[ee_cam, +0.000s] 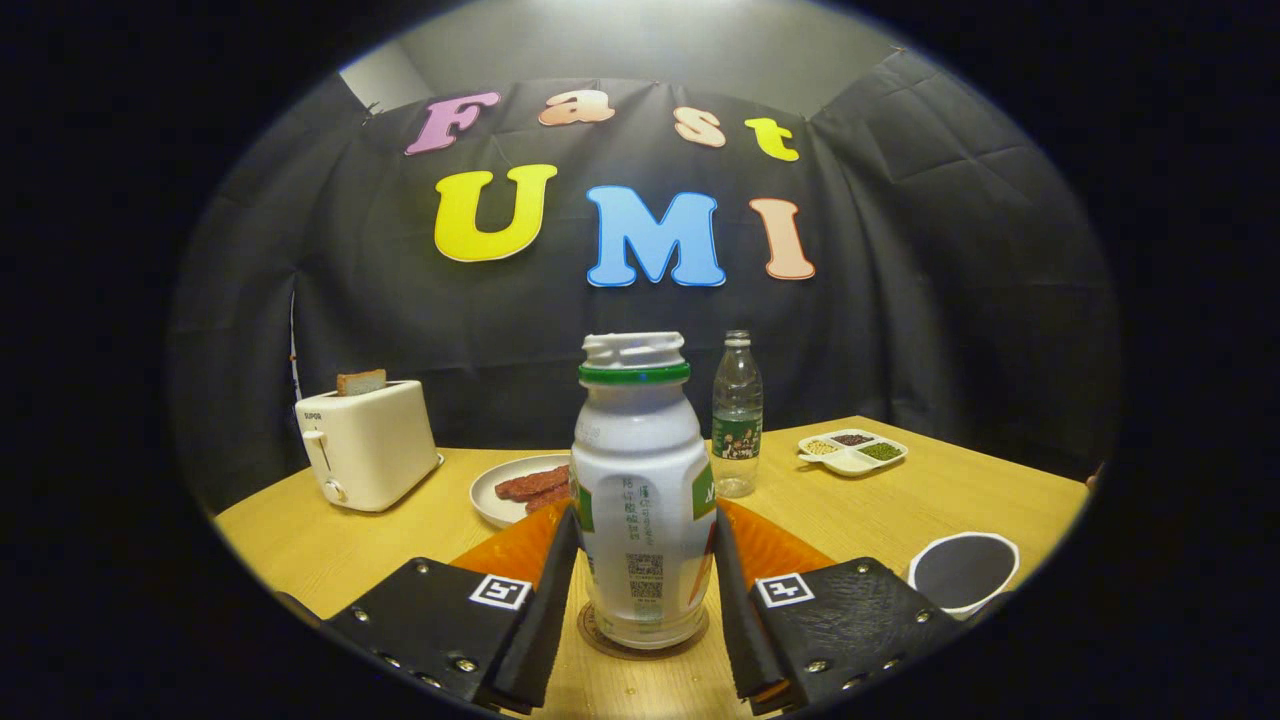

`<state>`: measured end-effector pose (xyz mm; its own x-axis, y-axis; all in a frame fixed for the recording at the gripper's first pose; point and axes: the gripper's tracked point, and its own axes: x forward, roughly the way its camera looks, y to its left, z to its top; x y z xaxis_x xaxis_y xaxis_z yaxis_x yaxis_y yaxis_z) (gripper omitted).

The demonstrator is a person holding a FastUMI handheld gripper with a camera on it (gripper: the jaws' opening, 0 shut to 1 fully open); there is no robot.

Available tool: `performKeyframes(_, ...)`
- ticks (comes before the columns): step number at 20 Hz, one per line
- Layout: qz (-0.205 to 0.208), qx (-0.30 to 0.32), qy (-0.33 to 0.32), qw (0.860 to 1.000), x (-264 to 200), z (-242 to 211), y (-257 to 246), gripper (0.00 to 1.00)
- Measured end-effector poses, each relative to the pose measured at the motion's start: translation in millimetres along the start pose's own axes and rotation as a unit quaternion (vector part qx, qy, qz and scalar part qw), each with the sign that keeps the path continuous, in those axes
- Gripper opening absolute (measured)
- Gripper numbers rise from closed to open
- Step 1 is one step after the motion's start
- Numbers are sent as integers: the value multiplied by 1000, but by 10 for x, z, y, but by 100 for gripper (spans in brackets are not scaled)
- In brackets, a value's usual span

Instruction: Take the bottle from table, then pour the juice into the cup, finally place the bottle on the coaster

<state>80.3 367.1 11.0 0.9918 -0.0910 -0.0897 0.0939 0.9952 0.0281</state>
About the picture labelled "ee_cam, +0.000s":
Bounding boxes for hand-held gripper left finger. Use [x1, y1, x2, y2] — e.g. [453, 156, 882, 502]
[320, 500, 583, 716]

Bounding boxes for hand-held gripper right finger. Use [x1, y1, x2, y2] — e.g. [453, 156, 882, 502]
[712, 498, 966, 716]

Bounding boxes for round cork coaster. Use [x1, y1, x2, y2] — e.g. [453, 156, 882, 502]
[577, 600, 711, 661]

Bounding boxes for white juice bottle green label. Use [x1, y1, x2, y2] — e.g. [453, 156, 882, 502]
[570, 332, 718, 651]

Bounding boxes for white cup wooden handle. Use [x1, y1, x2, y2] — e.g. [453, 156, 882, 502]
[908, 531, 1021, 621]

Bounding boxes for clear plastic water bottle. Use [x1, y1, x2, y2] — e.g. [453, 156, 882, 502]
[711, 330, 764, 499]

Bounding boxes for round white plate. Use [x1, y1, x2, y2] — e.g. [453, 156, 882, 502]
[469, 453, 573, 529]

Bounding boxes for red sausage pieces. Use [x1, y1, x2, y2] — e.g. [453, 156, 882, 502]
[494, 464, 573, 516]

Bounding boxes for white divided dish with beans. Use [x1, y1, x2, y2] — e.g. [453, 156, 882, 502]
[797, 429, 910, 478]

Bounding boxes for white toaster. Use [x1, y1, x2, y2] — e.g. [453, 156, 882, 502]
[294, 379, 445, 514]

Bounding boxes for wooden table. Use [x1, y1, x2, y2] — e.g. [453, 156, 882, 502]
[213, 415, 1091, 720]

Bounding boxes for black backdrop cloth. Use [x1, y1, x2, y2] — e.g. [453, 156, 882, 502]
[165, 50, 1121, 511]

